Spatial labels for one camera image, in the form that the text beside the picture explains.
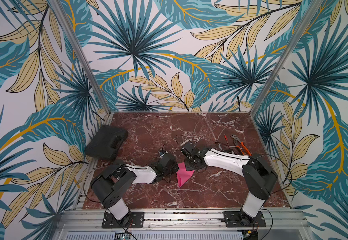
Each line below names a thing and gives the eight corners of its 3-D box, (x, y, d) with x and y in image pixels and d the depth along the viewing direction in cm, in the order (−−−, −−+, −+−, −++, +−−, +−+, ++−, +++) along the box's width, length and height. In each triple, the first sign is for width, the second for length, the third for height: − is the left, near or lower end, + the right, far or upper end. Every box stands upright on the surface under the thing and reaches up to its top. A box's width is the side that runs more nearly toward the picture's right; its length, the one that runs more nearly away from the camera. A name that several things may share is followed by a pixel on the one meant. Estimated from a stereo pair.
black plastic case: (87, 155, 97) (82, 150, 92) (105, 129, 110) (102, 124, 105) (113, 162, 94) (109, 157, 89) (128, 135, 108) (126, 129, 103)
